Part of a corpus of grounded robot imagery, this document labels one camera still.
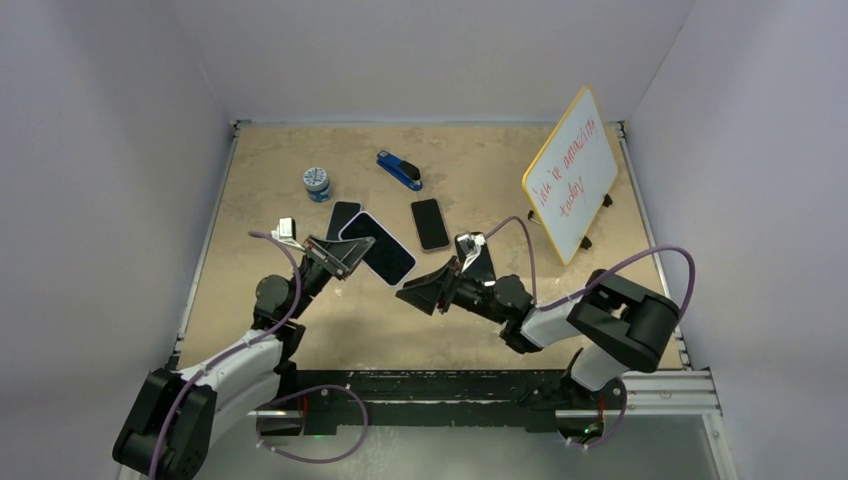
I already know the phone in pink case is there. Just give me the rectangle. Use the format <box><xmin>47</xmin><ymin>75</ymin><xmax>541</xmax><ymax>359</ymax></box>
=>
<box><xmin>411</xmin><ymin>198</ymin><xmax>450</xmax><ymax>252</ymax></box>

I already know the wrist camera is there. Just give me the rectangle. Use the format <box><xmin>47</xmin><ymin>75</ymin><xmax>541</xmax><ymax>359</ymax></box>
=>
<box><xmin>455</xmin><ymin>232</ymin><xmax>486</xmax><ymax>272</ymax></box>
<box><xmin>270</xmin><ymin>217</ymin><xmax>306</xmax><ymax>252</ymax></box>

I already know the phone in clear case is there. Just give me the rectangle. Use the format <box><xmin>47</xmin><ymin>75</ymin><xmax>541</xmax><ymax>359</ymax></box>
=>
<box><xmin>461</xmin><ymin>240</ymin><xmax>496</xmax><ymax>287</ymax></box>

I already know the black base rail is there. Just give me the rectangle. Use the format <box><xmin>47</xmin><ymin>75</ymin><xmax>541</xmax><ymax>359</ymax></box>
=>
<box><xmin>254</xmin><ymin>369</ymin><xmax>626</xmax><ymax>440</ymax></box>

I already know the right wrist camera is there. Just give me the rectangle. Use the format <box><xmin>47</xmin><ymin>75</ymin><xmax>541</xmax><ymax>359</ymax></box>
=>
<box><xmin>455</xmin><ymin>232</ymin><xmax>486</xmax><ymax>272</ymax></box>

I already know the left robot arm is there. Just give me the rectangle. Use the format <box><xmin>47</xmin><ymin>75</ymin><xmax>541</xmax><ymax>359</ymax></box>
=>
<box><xmin>112</xmin><ymin>236</ymin><xmax>375</xmax><ymax>479</ymax></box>

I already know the blue white jar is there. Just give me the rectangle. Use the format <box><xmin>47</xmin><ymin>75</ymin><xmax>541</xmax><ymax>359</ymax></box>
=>
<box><xmin>302</xmin><ymin>167</ymin><xmax>332</xmax><ymax>203</ymax></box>

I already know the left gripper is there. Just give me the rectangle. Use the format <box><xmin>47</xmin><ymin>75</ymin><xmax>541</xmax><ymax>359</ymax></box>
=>
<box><xmin>286</xmin><ymin>235</ymin><xmax>374</xmax><ymax>320</ymax></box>

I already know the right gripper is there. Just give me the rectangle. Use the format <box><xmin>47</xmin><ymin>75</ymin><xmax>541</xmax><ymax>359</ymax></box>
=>
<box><xmin>396</xmin><ymin>256</ymin><xmax>507</xmax><ymax>324</ymax></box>

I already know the blue stapler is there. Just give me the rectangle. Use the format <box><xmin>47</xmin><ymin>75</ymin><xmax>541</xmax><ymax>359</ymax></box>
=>
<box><xmin>376</xmin><ymin>150</ymin><xmax>423</xmax><ymax>191</ymax></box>

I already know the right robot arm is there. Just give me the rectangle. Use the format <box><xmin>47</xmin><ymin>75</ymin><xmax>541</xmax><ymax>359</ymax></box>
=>
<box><xmin>396</xmin><ymin>261</ymin><xmax>682</xmax><ymax>407</ymax></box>

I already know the yellow framed whiteboard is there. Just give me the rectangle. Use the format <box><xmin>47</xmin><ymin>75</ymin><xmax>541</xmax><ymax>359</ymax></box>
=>
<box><xmin>522</xmin><ymin>85</ymin><xmax>619</xmax><ymax>265</ymax></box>

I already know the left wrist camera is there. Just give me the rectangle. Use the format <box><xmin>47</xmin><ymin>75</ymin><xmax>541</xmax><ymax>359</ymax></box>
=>
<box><xmin>270</xmin><ymin>217</ymin><xmax>306</xmax><ymax>252</ymax></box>

